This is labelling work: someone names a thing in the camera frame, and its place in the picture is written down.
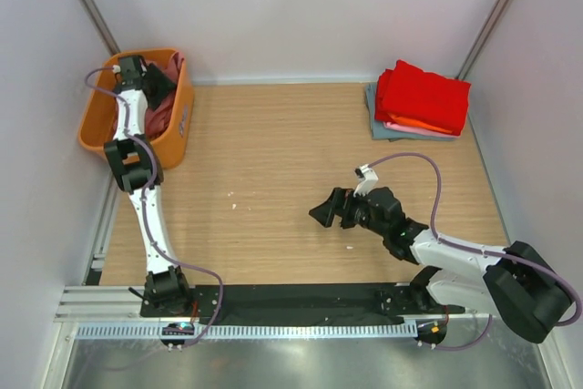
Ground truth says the red folded t shirt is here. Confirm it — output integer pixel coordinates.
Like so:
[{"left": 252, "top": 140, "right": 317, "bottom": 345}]
[{"left": 374, "top": 59, "right": 471, "bottom": 137}]

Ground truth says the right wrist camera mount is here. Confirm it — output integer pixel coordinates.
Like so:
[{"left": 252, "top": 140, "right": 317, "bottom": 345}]
[{"left": 353, "top": 164, "right": 378, "bottom": 197}]

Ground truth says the grey folded t shirt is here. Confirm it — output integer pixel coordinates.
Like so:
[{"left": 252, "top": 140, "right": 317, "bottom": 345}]
[{"left": 364, "top": 83, "right": 455, "bottom": 141}]

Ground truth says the light pink folded t shirt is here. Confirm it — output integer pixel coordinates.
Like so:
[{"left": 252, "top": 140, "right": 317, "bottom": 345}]
[{"left": 383, "top": 122, "right": 456, "bottom": 138}]

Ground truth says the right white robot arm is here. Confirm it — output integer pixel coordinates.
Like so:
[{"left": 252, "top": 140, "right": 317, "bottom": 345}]
[{"left": 309, "top": 188, "right": 582, "bottom": 343}]

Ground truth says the orange folded t shirt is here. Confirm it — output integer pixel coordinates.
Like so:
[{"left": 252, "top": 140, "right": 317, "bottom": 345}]
[{"left": 384, "top": 114, "right": 460, "bottom": 136}]

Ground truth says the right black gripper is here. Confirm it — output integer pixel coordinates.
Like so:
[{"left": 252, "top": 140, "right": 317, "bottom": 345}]
[{"left": 310, "top": 186, "right": 388, "bottom": 237}]

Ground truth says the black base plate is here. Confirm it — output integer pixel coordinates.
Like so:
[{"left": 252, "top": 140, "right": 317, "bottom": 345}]
[{"left": 138, "top": 282, "right": 465, "bottom": 320}]

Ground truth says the white slotted cable duct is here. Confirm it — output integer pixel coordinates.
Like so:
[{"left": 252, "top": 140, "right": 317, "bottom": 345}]
[{"left": 75, "top": 321, "right": 417, "bottom": 341}]

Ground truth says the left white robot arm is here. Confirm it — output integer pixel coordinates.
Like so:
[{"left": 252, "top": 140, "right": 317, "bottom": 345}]
[{"left": 104, "top": 55, "right": 193, "bottom": 316}]

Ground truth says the orange plastic basket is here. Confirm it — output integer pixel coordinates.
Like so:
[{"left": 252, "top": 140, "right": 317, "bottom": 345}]
[{"left": 77, "top": 47, "right": 194, "bottom": 169}]

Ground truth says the aluminium frame rail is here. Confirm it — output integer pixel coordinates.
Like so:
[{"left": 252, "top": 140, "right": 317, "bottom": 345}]
[{"left": 54, "top": 250, "right": 147, "bottom": 324}]

